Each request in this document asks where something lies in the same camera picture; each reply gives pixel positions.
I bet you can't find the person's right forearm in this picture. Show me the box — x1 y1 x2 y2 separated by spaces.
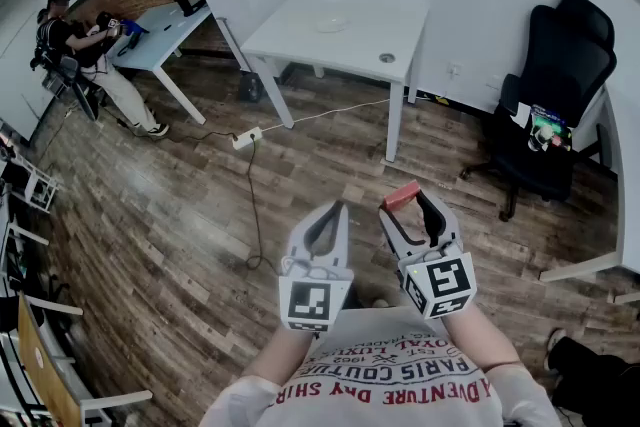
441 302 522 372

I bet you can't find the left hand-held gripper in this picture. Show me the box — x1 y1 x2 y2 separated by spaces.
278 201 355 334

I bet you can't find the white power strip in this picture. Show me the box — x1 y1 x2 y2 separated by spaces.
231 125 264 152

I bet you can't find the green packet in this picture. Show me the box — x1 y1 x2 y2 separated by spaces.
529 103 574 151

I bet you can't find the wooden board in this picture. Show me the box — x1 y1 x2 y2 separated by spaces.
16 293 84 427

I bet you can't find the black caster wheel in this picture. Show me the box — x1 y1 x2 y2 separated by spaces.
237 71 265 105

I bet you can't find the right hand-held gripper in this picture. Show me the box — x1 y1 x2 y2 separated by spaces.
377 190 477 321

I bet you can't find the white desk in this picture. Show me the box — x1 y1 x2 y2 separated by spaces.
537 83 640 306

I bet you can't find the white floor cable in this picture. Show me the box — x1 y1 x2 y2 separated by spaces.
259 97 392 134

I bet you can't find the clear plastic bottle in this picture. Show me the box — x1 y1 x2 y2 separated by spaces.
527 124 554 152

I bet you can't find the person's white printed shirt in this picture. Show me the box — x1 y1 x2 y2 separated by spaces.
198 307 564 427

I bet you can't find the black office chair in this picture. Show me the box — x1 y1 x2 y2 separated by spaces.
458 0 619 223

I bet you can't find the black floor cable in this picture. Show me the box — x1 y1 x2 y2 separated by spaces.
243 138 279 272

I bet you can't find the white table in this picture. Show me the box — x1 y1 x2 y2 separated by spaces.
240 0 432 164

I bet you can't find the person's left forearm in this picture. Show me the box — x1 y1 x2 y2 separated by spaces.
241 327 322 387

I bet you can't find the small red block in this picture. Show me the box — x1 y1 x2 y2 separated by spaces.
383 180 422 212

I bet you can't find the light blue table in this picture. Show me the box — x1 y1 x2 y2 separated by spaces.
106 3 214 127

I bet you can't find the black monitor stand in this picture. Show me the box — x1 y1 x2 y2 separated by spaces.
171 0 207 19

